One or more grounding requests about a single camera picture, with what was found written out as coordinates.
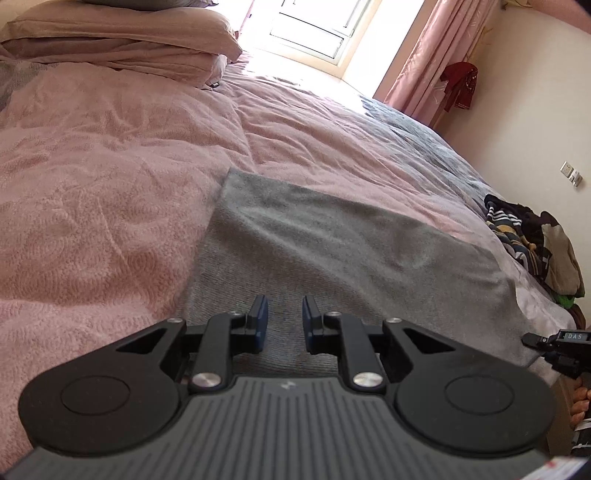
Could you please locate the pink bedspread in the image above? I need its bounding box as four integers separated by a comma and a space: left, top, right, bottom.
0, 48, 578, 468

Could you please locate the grey garment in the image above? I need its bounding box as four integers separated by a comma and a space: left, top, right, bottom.
178, 167, 549, 385

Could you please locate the beige garment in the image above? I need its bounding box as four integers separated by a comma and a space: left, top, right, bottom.
539, 223, 587, 297

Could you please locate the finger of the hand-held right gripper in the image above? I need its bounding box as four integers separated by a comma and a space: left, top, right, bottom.
522, 333, 560, 350

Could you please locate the white wall socket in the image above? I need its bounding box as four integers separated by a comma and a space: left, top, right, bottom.
560, 160, 584, 187

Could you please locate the striped garment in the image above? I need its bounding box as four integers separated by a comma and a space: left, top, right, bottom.
483, 194, 551, 278

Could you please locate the pink curtain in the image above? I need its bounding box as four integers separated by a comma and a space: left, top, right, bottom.
383, 0, 503, 131

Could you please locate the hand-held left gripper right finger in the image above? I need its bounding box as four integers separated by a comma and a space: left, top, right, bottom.
301, 295, 456, 394

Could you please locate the grey pillow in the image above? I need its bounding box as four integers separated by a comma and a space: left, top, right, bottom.
88, 0, 221, 11

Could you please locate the person's right hand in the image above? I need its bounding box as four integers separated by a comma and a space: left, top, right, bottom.
569, 384, 591, 419

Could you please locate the pink pillow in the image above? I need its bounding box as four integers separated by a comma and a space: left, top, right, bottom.
0, 6, 244, 62

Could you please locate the red hanging garment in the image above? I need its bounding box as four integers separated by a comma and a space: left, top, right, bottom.
438, 61, 479, 113

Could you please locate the grey blue blanket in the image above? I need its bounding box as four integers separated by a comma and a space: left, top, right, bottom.
360, 96, 491, 206

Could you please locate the window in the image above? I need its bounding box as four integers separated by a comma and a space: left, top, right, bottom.
267, 0, 385, 62

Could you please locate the folded pink duvet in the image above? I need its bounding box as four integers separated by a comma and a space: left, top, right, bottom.
0, 39, 230, 89

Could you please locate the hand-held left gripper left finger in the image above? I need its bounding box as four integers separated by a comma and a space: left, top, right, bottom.
115, 294, 270, 393

